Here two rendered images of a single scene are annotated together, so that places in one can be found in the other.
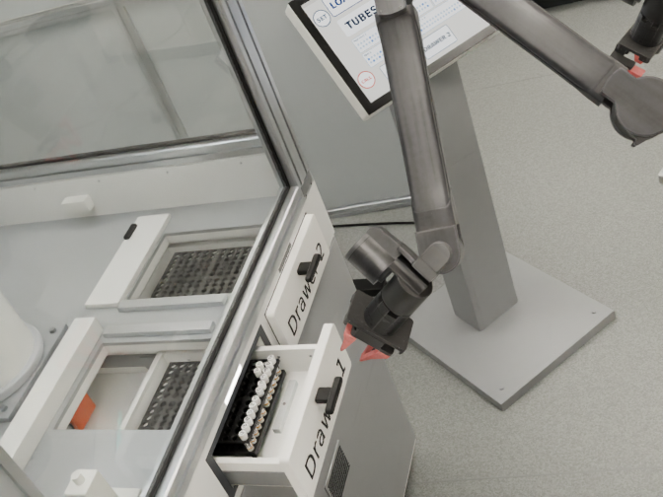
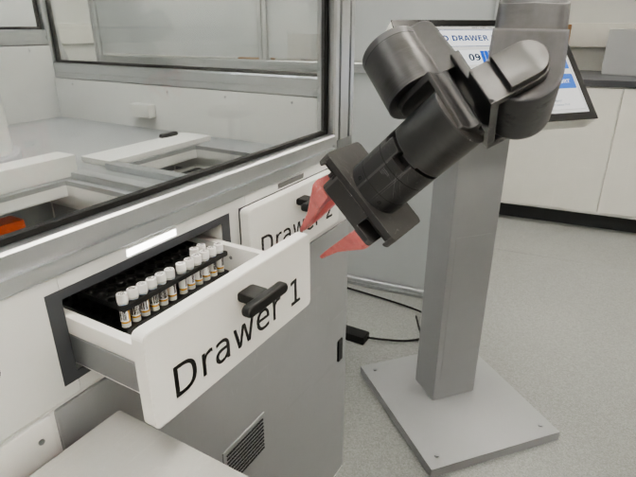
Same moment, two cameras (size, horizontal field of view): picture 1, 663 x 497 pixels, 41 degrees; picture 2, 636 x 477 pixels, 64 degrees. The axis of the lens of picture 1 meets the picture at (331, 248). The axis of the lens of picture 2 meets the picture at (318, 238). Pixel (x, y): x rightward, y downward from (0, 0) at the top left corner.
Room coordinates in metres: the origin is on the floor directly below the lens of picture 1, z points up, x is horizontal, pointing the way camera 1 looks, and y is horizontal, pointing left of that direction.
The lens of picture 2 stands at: (0.52, 0.01, 1.19)
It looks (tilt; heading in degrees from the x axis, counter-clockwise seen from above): 23 degrees down; 2
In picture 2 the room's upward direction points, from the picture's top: straight up
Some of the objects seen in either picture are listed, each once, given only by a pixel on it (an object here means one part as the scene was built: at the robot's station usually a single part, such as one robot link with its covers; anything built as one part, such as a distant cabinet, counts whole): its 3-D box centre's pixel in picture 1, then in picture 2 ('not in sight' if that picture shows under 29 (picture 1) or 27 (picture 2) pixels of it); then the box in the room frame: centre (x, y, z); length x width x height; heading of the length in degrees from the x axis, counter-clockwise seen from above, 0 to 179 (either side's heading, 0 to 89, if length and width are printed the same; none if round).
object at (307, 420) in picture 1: (318, 407); (239, 314); (1.03, 0.12, 0.87); 0.29 x 0.02 x 0.11; 152
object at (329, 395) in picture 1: (327, 394); (256, 295); (1.02, 0.10, 0.91); 0.07 x 0.04 x 0.01; 152
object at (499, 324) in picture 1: (464, 193); (468, 268); (1.92, -0.39, 0.51); 0.50 x 0.45 x 1.02; 21
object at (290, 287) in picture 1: (300, 281); (295, 216); (1.37, 0.08, 0.87); 0.29 x 0.02 x 0.11; 152
